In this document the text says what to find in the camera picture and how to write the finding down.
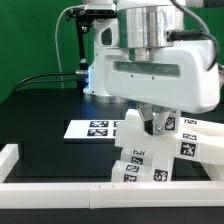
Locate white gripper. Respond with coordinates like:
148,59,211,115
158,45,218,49
93,23,222,136

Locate white tagged cube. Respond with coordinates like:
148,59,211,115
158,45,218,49
165,110,181,132

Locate white chair back frame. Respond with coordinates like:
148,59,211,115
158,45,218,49
115,109,224,165

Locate white seat block with pegs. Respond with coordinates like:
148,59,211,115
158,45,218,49
152,155,174,182

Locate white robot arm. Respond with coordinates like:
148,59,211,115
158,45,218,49
91,0,220,135

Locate white chair seat plate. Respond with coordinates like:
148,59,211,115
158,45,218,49
64,120,121,142

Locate white front barrier rail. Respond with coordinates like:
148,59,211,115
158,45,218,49
0,181,224,209

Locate white barrier rail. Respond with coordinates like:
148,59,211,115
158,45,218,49
202,163,224,181
0,181,224,209
0,144,19,184

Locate white right barrier rail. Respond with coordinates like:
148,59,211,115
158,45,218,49
202,163,224,181

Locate black camera on stand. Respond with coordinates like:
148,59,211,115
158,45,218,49
65,3,116,21

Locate grey camera cable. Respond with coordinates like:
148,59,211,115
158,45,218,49
54,4,81,89

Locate black cables on table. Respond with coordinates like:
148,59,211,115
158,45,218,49
11,70,84,96

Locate white left barrier rail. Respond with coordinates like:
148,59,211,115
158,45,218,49
0,144,19,184

